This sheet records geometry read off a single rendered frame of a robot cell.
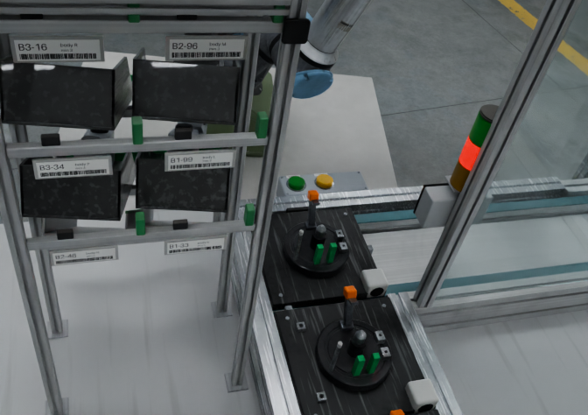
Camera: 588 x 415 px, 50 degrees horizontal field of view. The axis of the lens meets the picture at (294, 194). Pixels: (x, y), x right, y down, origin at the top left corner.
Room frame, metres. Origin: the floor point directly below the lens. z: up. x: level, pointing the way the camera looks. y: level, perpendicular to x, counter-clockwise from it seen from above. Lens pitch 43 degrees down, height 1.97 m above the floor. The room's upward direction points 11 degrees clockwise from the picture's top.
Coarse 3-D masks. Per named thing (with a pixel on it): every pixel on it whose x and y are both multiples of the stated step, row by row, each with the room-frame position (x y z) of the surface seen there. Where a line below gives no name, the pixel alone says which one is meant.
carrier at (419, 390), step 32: (288, 320) 0.72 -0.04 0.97; (320, 320) 0.73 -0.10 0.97; (352, 320) 0.73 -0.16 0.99; (384, 320) 0.76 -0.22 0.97; (288, 352) 0.65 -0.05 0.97; (320, 352) 0.65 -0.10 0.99; (352, 352) 0.65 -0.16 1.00; (384, 352) 0.66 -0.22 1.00; (320, 384) 0.60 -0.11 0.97; (352, 384) 0.60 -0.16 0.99; (384, 384) 0.62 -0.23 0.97; (416, 384) 0.62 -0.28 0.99
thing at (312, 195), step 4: (308, 192) 0.97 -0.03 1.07; (312, 192) 0.97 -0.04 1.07; (316, 192) 0.97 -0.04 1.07; (308, 196) 0.97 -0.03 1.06; (312, 196) 0.96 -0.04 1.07; (316, 196) 0.96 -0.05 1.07; (312, 200) 0.95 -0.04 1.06; (316, 200) 0.96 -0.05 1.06; (312, 204) 0.95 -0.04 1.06; (316, 204) 0.95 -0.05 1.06; (308, 208) 0.96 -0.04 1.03; (312, 208) 0.96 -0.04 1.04; (308, 212) 0.96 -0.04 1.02; (312, 212) 0.95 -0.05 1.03; (308, 216) 0.95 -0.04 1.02; (312, 216) 0.95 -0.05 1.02; (308, 220) 0.95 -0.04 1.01; (312, 220) 0.95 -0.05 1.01; (312, 224) 0.95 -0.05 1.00
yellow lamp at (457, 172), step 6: (456, 168) 0.86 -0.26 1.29; (462, 168) 0.85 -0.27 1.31; (456, 174) 0.85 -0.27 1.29; (462, 174) 0.84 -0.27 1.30; (468, 174) 0.84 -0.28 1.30; (450, 180) 0.86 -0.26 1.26; (456, 180) 0.85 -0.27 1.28; (462, 180) 0.84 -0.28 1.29; (456, 186) 0.85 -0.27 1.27; (462, 186) 0.84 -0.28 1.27
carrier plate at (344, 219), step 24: (288, 216) 0.99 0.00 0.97; (336, 216) 1.02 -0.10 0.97; (360, 240) 0.96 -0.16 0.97; (264, 264) 0.84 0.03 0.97; (288, 264) 0.85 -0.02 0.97; (360, 264) 0.89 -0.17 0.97; (288, 288) 0.79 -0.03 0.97; (312, 288) 0.80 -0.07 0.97; (336, 288) 0.82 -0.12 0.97; (360, 288) 0.83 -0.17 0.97
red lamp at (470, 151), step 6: (468, 138) 0.86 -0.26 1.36; (468, 144) 0.85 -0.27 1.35; (474, 144) 0.85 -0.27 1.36; (462, 150) 0.87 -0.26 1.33; (468, 150) 0.85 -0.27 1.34; (474, 150) 0.84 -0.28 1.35; (462, 156) 0.86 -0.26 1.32; (468, 156) 0.85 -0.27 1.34; (474, 156) 0.84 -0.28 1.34; (462, 162) 0.85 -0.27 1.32; (468, 162) 0.84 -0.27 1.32; (468, 168) 0.84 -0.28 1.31
